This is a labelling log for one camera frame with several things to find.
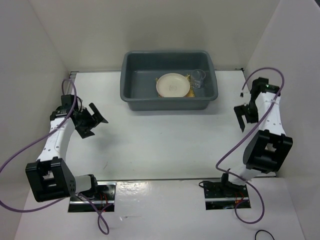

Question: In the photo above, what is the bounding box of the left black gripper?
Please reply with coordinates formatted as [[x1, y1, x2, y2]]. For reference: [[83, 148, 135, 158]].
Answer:
[[75, 103, 108, 139]]

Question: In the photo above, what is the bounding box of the yellow bamboo mat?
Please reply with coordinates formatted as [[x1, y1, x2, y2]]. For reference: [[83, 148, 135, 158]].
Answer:
[[154, 73, 196, 99]]

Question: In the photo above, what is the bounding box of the clear plastic cup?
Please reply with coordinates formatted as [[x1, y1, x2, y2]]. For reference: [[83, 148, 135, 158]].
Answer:
[[190, 69, 206, 89]]

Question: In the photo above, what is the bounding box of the white bowl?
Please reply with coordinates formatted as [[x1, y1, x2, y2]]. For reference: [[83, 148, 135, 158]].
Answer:
[[155, 72, 191, 99]]

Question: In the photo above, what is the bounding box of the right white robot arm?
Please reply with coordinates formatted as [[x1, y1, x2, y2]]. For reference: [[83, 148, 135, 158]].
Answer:
[[219, 77, 293, 197]]

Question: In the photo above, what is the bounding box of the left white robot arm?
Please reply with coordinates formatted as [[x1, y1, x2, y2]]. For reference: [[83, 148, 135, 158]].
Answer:
[[25, 94, 108, 202]]

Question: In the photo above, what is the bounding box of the grey plastic bin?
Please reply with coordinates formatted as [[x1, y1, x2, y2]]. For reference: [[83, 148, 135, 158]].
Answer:
[[120, 50, 219, 111]]

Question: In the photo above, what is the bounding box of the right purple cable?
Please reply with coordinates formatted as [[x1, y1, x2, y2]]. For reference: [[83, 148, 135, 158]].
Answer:
[[215, 67, 286, 224]]

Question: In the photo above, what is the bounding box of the aluminium table edge rail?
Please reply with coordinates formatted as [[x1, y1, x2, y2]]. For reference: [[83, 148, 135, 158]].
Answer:
[[69, 71, 78, 81]]

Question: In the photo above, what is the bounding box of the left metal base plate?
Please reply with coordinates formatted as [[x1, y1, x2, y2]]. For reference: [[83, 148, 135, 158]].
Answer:
[[68, 180, 117, 213]]

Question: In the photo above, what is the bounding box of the metal base plate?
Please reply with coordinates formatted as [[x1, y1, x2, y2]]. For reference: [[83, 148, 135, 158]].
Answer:
[[198, 179, 251, 210], [68, 180, 117, 213]]

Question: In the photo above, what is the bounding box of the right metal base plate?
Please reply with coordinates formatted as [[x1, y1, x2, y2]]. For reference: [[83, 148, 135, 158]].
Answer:
[[198, 179, 251, 210]]

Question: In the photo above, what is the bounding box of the black cable loop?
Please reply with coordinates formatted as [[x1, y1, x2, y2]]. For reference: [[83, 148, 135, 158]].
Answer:
[[255, 229, 275, 240]]

